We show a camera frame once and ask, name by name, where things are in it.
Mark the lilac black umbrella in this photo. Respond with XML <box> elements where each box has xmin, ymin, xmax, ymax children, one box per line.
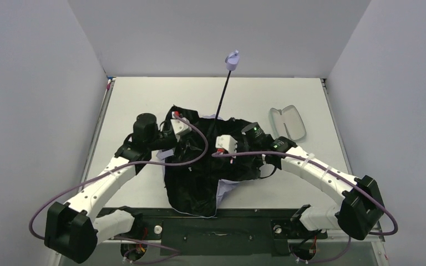
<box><xmin>156</xmin><ymin>49</ymin><xmax>277</xmax><ymax>218</ymax></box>

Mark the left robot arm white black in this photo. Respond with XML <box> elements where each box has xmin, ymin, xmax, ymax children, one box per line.
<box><xmin>44</xmin><ymin>113</ymin><xmax>177</xmax><ymax>263</ymax></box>

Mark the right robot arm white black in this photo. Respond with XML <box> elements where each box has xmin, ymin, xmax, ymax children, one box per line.
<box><xmin>241</xmin><ymin>122</ymin><xmax>384</xmax><ymax>241</ymax></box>

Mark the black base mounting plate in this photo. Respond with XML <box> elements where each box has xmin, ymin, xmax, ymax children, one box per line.
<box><xmin>120</xmin><ymin>206</ymin><xmax>328</xmax><ymax>257</ymax></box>

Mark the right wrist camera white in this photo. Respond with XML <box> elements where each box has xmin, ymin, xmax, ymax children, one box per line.
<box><xmin>215</xmin><ymin>135</ymin><xmax>238</xmax><ymax>154</ymax></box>

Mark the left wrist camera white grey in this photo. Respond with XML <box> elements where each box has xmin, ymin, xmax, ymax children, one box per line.
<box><xmin>170</xmin><ymin>111</ymin><xmax>192</xmax><ymax>142</ymax></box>

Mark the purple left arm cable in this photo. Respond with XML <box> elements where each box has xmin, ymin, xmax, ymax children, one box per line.
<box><xmin>28</xmin><ymin>115</ymin><xmax>209</xmax><ymax>264</ymax></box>

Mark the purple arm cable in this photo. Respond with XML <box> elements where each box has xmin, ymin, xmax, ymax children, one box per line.
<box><xmin>28</xmin><ymin>115</ymin><xmax>209</xmax><ymax>264</ymax></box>
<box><xmin>211</xmin><ymin>150</ymin><xmax>399</xmax><ymax>264</ymax></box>

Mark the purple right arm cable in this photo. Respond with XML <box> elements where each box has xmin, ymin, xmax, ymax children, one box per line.
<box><xmin>211</xmin><ymin>150</ymin><xmax>399</xmax><ymax>264</ymax></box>

